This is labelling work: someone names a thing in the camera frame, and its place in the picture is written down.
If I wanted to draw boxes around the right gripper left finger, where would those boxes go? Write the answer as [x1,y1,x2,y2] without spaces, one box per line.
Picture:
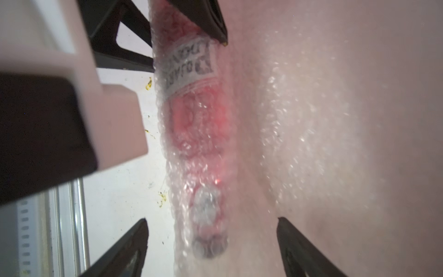
[81,218,149,277]

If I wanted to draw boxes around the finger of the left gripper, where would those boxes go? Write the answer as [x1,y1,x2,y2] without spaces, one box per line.
[77,0,155,73]
[168,0,228,45]

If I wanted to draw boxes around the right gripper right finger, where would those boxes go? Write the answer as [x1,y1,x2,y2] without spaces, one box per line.
[276,217,346,277]

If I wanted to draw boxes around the pink drink bottle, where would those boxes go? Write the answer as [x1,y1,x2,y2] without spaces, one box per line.
[150,1,235,259]

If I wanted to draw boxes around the bubble wrap sheet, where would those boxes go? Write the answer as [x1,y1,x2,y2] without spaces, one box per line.
[148,0,443,277]

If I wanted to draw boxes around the aluminium front rail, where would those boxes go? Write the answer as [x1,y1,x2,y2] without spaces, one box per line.
[1,178,91,277]

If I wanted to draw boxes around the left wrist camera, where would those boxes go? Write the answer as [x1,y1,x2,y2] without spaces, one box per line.
[1,1,148,205]

